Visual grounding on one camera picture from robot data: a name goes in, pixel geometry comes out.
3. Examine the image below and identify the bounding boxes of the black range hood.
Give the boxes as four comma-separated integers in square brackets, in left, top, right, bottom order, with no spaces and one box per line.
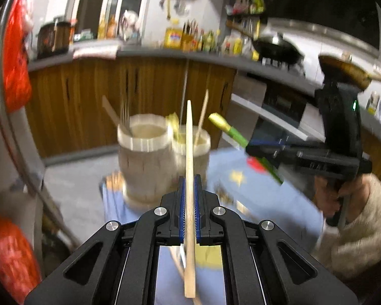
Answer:
[254,0,381,51]

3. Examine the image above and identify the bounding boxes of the electric pressure cooker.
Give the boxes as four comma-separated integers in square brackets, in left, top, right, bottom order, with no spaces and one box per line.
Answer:
[36,19,73,59]

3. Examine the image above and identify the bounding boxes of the person's right forearm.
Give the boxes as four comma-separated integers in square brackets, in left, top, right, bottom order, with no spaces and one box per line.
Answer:
[316,173,381,280]

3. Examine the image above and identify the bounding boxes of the hanging red plastic bag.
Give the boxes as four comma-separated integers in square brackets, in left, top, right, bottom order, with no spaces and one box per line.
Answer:
[2,0,32,113]

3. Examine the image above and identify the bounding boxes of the small metal fork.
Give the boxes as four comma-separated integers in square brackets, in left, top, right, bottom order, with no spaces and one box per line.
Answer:
[121,97,134,134]

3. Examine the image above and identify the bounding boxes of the curved metal handle bar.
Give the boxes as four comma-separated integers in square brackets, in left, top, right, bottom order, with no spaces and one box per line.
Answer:
[231,97,309,138]

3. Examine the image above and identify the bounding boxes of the person's right hand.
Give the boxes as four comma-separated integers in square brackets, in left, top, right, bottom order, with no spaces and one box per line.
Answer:
[314,173,369,227]

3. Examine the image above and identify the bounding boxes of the curved metal tube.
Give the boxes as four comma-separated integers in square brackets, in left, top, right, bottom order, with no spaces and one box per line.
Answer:
[0,3,81,251]

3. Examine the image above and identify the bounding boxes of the large wooden utensil holder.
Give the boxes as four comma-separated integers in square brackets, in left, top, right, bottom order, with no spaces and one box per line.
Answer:
[117,114,211,205]

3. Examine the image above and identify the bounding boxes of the yellow oil bottle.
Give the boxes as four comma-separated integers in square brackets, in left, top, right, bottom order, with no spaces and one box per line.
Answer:
[163,25,184,49]

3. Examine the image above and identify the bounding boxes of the black built-in oven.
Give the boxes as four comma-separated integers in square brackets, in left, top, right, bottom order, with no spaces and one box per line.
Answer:
[232,76,327,143]

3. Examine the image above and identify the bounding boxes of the crumpled red plastic bag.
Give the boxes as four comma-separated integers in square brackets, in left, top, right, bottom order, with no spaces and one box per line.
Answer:
[0,214,42,305]

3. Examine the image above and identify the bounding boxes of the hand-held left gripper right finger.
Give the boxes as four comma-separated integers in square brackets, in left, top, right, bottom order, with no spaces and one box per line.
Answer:
[194,175,359,305]

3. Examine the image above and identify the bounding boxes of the wooden chopstick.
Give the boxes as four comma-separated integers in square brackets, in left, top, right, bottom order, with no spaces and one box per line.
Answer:
[182,100,199,299]
[169,246,202,305]
[194,89,210,147]
[102,95,123,128]

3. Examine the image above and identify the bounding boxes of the blue printed cloth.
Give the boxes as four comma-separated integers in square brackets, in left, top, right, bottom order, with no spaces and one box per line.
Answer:
[100,148,324,305]

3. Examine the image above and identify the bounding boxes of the black wok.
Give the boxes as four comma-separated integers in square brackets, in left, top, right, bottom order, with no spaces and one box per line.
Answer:
[225,19,305,66]

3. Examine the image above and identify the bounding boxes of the wooden kitchen cabinets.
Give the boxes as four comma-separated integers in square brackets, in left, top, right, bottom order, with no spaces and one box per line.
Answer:
[27,57,237,159]

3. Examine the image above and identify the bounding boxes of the row of sauce bottles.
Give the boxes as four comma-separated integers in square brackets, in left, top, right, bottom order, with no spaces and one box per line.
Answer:
[198,28,255,55]

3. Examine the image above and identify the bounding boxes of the white towel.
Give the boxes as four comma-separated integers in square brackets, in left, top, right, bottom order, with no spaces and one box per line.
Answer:
[73,45,121,59]

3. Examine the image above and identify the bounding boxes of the green plastic utensil yellow tip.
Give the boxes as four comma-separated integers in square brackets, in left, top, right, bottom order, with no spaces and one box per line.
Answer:
[208,112,284,185]

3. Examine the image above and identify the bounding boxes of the wall spice shelf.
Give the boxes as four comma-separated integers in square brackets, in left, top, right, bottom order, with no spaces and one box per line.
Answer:
[225,0,265,17]

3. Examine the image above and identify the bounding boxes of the wooden ladle on counter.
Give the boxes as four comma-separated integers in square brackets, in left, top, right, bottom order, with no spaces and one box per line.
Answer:
[318,55,381,90]

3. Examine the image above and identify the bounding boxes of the green handled yellow spoon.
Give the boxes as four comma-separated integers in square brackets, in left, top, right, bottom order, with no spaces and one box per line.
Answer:
[165,113,182,141]

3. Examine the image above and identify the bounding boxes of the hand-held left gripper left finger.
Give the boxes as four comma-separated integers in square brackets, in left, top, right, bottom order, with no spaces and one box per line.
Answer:
[24,175,186,305]

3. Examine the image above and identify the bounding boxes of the knife block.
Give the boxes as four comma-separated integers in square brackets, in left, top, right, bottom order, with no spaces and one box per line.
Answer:
[182,21,199,51]

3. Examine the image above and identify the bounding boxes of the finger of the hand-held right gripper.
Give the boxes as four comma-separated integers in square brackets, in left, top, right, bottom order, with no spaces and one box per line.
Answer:
[245,136,297,155]
[246,151,298,171]

